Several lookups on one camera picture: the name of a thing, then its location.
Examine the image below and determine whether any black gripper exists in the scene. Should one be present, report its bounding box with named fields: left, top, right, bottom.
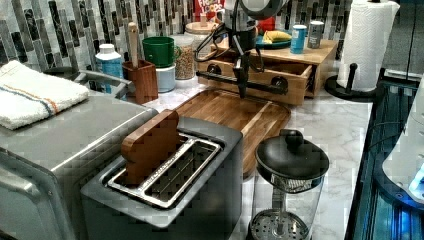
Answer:
left=231, top=29, right=256, bottom=98

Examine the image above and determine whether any bamboo drawer with black handle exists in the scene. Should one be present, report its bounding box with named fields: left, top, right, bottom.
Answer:
left=198, top=57, right=314, bottom=105

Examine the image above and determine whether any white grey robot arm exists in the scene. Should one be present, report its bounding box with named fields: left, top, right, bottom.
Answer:
left=224, top=0, right=288, bottom=98

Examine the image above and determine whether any bamboo drawer cabinet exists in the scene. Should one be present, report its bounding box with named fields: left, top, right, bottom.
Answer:
left=199, top=40, right=337, bottom=99

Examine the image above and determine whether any dark wooden cutting board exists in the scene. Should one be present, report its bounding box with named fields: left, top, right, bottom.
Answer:
left=176, top=89, right=291, bottom=179

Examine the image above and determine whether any yellow toy banana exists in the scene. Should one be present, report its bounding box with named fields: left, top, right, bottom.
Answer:
left=262, top=30, right=291, bottom=44

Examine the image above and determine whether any blue round plate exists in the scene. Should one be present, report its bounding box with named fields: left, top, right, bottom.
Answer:
left=256, top=35, right=291, bottom=50

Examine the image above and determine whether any clear plastic cereal container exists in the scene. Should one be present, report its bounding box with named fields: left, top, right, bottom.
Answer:
left=172, top=34, right=194, bottom=80

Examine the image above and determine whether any glass jar with wooden lid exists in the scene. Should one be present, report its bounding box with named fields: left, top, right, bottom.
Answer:
left=185, top=13, right=217, bottom=58

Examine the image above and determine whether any blue spice shaker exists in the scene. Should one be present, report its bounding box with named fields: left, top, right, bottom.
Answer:
left=290, top=25, right=307, bottom=54

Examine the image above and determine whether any froot loops cereal box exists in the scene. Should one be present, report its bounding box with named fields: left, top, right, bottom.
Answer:
left=193, top=0, right=225, bottom=23

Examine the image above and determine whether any white ceramic cup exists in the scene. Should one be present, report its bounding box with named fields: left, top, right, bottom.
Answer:
left=156, top=66, right=176, bottom=93

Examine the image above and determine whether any green plastic cup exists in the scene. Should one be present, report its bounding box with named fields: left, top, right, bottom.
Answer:
left=142, top=36, right=182, bottom=68

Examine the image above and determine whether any dark pepper shaker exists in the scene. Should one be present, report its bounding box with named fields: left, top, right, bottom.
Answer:
left=307, top=21, right=324, bottom=49

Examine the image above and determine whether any black paper towel holder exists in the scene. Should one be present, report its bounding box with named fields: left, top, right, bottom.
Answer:
left=324, top=63, right=377, bottom=103

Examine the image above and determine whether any brown wooden utensil holder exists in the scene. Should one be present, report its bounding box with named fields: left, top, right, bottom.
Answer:
left=122, top=60, right=158, bottom=104

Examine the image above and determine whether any glass french press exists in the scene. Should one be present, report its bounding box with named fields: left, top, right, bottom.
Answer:
left=246, top=129, right=329, bottom=240

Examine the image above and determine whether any black slot toaster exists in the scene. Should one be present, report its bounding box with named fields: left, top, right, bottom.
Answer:
left=81, top=117, right=243, bottom=240

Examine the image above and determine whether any wooden toy toast slice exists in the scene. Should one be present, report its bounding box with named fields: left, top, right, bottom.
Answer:
left=121, top=110, right=180, bottom=186

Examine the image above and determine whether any white blue bottle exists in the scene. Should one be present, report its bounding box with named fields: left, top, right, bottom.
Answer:
left=95, top=44, right=123, bottom=78

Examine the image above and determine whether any white paper towel roll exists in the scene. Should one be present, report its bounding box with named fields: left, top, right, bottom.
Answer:
left=337, top=0, right=400, bottom=91

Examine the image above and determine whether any white striped folded towel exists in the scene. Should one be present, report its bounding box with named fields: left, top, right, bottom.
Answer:
left=0, top=60, right=89, bottom=130

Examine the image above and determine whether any stainless steel toaster oven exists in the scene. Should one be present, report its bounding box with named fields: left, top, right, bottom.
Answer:
left=0, top=77, right=157, bottom=240

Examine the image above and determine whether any wooden utensil handle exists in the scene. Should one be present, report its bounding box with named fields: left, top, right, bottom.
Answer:
left=128, top=22, right=138, bottom=69

